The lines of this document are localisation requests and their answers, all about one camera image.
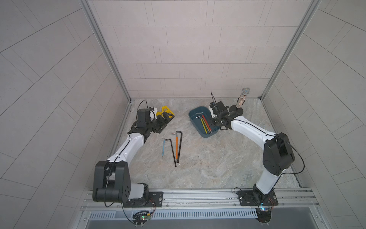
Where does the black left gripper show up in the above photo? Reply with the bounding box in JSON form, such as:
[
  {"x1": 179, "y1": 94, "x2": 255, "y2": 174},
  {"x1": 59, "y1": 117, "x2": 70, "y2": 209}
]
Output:
[{"x1": 145, "y1": 112, "x2": 173, "y2": 133}]

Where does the large black hex key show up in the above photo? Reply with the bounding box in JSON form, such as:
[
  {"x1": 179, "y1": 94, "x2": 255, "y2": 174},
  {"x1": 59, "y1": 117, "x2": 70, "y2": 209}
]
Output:
[{"x1": 176, "y1": 131, "x2": 183, "y2": 163}]

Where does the red handled hex key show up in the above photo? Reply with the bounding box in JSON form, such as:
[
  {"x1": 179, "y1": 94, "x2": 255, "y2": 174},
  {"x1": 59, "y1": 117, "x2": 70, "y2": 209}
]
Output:
[{"x1": 201, "y1": 113, "x2": 212, "y2": 133}]

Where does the yellow handled hex key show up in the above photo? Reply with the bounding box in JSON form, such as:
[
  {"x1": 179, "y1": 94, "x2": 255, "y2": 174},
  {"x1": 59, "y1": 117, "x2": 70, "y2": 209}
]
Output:
[{"x1": 196, "y1": 113, "x2": 210, "y2": 134}]

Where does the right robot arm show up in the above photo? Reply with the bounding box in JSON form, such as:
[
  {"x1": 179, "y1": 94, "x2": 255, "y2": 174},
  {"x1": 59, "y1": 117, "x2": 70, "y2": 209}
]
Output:
[{"x1": 209, "y1": 102, "x2": 295, "y2": 204}]

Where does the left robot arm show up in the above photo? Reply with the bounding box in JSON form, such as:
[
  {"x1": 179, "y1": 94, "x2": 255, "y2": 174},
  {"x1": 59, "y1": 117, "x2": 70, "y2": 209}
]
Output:
[{"x1": 92, "y1": 107, "x2": 174, "y2": 207}]

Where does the small black hex key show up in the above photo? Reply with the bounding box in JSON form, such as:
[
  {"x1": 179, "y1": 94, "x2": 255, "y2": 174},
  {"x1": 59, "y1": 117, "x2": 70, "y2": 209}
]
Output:
[{"x1": 165, "y1": 139, "x2": 177, "y2": 167}]

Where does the teal storage box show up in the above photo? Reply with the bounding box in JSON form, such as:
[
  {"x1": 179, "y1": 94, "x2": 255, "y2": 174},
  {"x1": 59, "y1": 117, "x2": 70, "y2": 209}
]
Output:
[{"x1": 189, "y1": 106, "x2": 219, "y2": 138}]

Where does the glitter microphone on stand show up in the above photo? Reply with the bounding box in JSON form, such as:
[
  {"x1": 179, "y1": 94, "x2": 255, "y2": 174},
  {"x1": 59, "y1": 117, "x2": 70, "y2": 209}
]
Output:
[{"x1": 229, "y1": 87, "x2": 251, "y2": 115}]

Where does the left circuit board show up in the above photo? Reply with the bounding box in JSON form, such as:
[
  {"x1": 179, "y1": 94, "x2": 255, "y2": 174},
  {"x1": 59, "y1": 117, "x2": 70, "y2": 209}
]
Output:
[{"x1": 132, "y1": 210, "x2": 153, "y2": 227}]

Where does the circuit board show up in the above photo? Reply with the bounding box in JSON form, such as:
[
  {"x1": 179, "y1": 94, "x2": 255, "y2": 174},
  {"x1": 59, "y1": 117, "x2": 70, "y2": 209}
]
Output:
[
  {"x1": 132, "y1": 210, "x2": 153, "y2": 227},
  {"x1": 255, "y1": 208, "x2": 272, "y2": 225}
]

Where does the right circuit board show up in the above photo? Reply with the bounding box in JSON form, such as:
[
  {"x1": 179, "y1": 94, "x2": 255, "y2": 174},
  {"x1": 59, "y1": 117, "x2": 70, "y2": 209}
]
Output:
[{"x1": 255, "y1": 208, "x2": 272, "y2": 225}]

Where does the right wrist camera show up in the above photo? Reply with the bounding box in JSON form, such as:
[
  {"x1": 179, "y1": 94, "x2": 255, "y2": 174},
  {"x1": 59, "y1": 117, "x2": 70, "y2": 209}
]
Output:
[{"x1": 209, "y1": 101, "x2": 227, "y2": 117}]

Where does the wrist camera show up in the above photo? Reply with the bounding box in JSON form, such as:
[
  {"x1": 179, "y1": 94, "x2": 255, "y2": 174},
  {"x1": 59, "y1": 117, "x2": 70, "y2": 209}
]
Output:
[
  {"x1": 209, "y1": 101, "x2": 227, "y2": 117},
  {"x1": 137, "y1": 107, "x2": 158, "y2": 123}
]

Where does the yellow triangular frame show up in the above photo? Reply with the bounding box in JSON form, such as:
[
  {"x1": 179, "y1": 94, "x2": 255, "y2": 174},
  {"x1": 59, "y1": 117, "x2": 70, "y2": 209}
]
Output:
[{"x1": 156, "y1": 106, "x2": 174, "y2": 116}]

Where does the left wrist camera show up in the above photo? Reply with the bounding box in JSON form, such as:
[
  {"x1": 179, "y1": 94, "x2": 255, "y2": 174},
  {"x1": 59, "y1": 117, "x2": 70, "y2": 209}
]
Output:
[{"x1": 137, "y1": 107, "x2": 158, "y2": 123}]

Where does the orange handled hex key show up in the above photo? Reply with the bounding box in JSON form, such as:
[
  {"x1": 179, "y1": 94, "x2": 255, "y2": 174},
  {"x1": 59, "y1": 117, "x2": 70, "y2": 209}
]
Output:
[{"x1": 172, "y1": 133, "x2": 178, "y2": 163}]

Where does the blue handled hex key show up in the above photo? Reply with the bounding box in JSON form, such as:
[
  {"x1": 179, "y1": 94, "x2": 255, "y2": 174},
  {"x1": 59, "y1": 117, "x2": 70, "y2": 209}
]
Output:
[{"x1": 162, "y1": 138, "x2": 165, "y2": 158}]

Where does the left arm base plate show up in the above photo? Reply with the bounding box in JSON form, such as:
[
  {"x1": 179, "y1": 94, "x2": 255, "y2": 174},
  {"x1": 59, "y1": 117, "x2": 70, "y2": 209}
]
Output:
[{"x1": 123, "y1": 192, "x2": 164, "y2": 208}]

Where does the aluminium mounting rail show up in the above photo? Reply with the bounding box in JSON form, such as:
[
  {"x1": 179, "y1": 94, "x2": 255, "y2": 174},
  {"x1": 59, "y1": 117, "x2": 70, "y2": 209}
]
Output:
[{"x1": 82, "y1": 187, "x2": 319, "y2": 212}]

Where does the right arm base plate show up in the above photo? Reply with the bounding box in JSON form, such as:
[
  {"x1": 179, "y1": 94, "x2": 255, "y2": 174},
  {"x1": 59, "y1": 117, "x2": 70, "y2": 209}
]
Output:
[{"x1": 235, "y1": 189, "x2": 278, "y2": 208}]

